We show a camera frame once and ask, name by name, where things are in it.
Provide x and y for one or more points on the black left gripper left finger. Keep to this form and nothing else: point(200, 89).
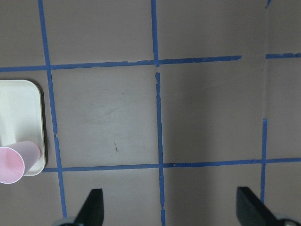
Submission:
point(92, 211)

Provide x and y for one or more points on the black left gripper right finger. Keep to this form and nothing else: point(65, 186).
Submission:
point(250, 211)

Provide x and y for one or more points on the cream plastic tray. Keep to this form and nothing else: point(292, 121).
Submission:
point(21, 117)

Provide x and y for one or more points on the pink plastic cup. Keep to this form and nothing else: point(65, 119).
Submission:
point(16, 160)

